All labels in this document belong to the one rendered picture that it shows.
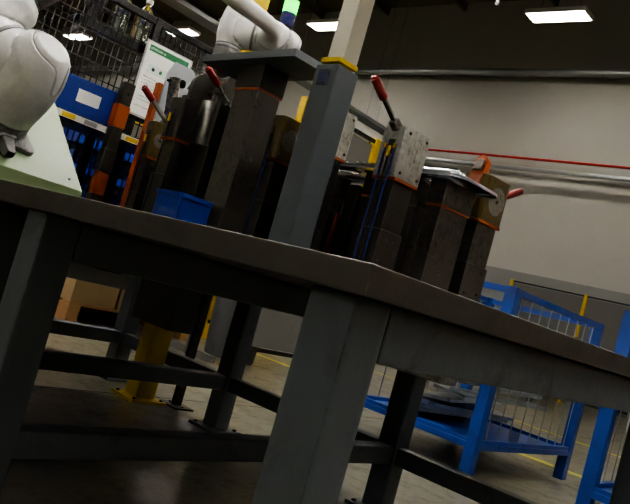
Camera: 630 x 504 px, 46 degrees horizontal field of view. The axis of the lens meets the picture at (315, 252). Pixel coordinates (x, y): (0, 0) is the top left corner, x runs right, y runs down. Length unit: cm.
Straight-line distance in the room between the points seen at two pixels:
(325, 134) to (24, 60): 74
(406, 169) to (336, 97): 22
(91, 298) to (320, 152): 417
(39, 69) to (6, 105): 12
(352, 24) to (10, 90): 880
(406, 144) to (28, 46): 91
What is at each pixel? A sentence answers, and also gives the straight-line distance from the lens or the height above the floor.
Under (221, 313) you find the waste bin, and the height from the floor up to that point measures 33.
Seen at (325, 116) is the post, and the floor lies 102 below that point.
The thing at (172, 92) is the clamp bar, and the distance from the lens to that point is 255.
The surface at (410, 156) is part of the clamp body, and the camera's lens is 169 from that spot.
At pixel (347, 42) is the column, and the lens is 1044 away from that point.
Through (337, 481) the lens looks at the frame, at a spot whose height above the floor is 42.
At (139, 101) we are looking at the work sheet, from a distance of 313.
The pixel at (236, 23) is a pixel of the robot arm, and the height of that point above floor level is 147.
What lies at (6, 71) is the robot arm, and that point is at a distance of 194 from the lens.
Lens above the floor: 64
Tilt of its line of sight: 3 degrees up
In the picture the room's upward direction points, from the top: 16 degrees clockwise
